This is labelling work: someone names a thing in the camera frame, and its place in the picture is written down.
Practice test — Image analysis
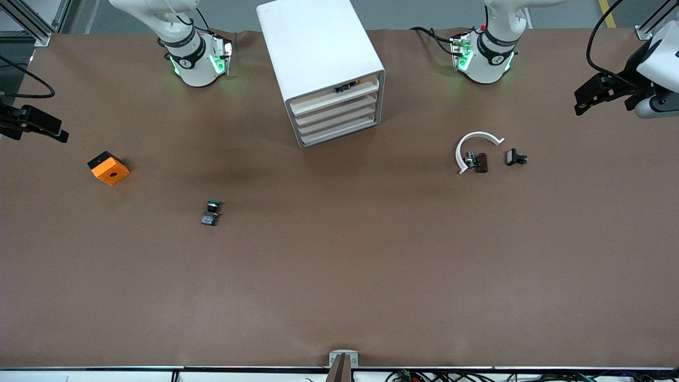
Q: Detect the green push button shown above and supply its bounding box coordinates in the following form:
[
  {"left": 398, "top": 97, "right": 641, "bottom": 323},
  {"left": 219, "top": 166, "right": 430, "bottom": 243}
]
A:
[{"left": 201, "top": 199, "right": 224, "bottom": 227}]

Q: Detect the dark brown electrical component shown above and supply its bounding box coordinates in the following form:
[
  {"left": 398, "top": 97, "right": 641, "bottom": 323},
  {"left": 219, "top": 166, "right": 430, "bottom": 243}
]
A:
[{"left": 465, "top": 152, "right": 489, "bottom": 174}]

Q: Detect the white curved plastic arc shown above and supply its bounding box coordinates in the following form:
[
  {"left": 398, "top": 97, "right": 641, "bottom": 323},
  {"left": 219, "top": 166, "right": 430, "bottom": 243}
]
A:
[{"left": 455, "top": 131, "right": 505, "bottom": 175}]

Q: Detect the orange block with black side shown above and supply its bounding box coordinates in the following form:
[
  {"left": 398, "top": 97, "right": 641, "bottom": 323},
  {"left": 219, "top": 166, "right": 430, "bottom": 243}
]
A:
[{"left": 87, "top": 151, "right": 131, "bottom": 186}]

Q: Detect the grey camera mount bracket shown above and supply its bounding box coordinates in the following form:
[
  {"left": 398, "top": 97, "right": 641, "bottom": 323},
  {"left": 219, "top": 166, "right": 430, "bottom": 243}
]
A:
[{"left": 327, "top": 350, "right": 360, "bottom": 382}]

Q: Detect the bundle of black cables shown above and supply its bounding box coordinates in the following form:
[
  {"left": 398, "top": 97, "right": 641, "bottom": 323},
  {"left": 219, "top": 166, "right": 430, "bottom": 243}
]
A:
[{"left": 386, "top": 370, "right": 679, "bottom": 382}]

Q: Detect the black arm base cable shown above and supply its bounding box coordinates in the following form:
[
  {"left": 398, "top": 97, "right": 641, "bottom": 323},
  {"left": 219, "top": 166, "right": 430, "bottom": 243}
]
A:
[{"left": 410, "top": 25, "right": 458, "bottom": 55}]

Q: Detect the aluminium frame profile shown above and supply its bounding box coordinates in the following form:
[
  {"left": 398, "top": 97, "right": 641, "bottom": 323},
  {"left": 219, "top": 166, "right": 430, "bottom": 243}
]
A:
[
  {"left": 0, "top": 0, "right": 67, "bottom": 47},
  {"left": 635, "top": 0, "right": 679, "bottom": 41}
]

